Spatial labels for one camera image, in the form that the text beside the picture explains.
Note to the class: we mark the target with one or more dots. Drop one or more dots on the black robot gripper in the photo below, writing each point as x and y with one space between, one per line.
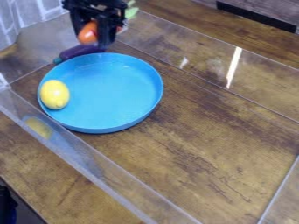
109 12

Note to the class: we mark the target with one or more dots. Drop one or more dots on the orange toy carrot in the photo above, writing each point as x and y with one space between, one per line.
88 32

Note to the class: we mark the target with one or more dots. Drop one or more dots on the purple toy eggplant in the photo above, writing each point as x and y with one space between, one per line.
76 51

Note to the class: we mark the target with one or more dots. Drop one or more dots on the blue round plate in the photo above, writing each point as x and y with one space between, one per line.
115 90

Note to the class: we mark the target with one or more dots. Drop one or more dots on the white grid cloth backdrop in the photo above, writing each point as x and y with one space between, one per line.
21 13

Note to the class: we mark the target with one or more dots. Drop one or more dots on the yellow toy lemon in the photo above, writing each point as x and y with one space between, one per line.
55 94

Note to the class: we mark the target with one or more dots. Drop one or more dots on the clear acrylic enclosure wall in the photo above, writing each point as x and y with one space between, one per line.
212 159

